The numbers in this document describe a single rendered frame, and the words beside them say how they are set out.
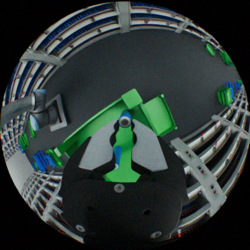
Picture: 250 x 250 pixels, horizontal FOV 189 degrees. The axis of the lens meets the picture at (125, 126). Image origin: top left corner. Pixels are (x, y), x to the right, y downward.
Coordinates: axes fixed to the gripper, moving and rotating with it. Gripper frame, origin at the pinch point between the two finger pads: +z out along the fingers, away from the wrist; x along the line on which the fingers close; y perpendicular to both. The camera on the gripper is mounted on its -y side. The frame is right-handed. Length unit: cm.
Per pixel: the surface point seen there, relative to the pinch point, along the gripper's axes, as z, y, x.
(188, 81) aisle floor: 59, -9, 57
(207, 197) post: -19, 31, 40
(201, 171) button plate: 0, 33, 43
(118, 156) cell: 0.3, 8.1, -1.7
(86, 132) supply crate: 5.0, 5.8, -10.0
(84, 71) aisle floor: 61, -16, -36
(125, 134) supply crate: 4.9, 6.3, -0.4
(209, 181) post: -10, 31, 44
